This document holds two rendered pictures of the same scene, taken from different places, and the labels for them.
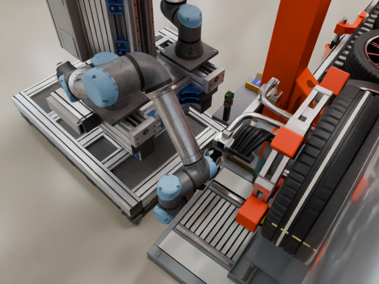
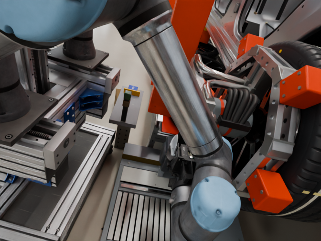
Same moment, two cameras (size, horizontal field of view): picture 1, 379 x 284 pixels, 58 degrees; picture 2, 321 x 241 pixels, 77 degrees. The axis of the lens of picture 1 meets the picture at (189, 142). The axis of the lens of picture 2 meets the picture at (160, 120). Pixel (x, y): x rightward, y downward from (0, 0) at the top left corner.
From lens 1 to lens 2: 89 cm
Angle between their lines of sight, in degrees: 34
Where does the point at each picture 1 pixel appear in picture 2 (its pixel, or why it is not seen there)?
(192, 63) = (90, 63)
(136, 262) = not seen: outside the picture
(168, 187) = (228, 202)
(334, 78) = (254, 42)
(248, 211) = (273, 189)
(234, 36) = not seen: hidden behind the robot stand
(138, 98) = (41, 101)
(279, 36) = (179, 24)
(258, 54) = not seen: hidden behind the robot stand
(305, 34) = (204, 17)
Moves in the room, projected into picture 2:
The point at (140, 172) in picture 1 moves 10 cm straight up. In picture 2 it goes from (43, 203) to (41, 192)
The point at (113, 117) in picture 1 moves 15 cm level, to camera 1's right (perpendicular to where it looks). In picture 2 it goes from (8, 132) to (68, 122)
